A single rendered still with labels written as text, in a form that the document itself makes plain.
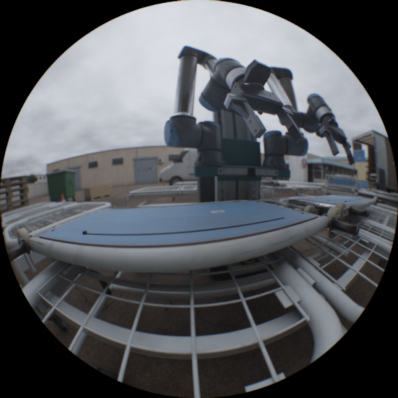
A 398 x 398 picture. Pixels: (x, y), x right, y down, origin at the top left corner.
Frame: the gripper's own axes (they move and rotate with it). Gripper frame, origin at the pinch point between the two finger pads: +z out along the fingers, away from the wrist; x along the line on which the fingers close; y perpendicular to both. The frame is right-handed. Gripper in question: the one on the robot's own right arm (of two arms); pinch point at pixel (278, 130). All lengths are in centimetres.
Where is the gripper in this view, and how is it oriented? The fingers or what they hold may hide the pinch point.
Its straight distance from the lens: 30.9
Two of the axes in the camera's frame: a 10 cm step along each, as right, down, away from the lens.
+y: -1.6, 2.5, 9.5
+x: -9.6, 1.8, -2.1
